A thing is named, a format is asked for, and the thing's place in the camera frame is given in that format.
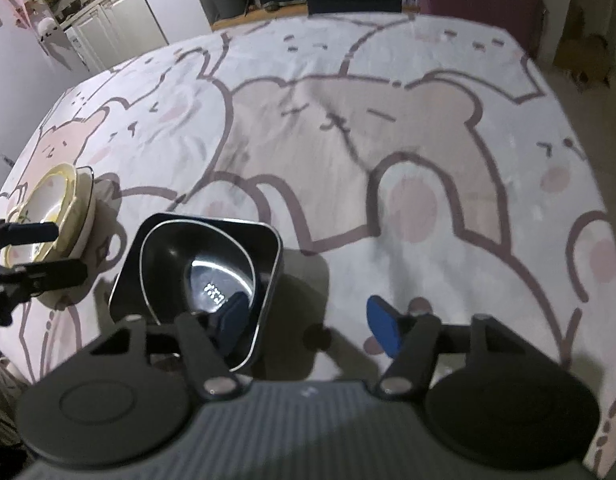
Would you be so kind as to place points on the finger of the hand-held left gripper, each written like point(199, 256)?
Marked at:
point(28, 233)
point(48, 274)

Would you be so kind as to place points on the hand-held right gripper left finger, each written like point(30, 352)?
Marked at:
point(233, 321)

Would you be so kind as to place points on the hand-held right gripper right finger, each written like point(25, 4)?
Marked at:
point(383, 326)

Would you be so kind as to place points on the small floral bowl yellow rim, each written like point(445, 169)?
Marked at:
point(43, 195)

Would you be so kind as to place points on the rectangular steel container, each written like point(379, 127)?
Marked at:
point(265, 280)

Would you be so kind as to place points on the round steel bowl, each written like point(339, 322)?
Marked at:
point(193, 265)

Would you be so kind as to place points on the pink bear printed tablecloth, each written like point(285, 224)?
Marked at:
point(363, 135)

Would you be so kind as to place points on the white cabinet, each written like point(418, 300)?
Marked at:
point(118, 25)

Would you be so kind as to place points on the grey bucket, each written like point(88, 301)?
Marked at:
point(228, 2)

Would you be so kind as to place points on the maroon chair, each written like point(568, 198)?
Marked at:
point(482, 0)

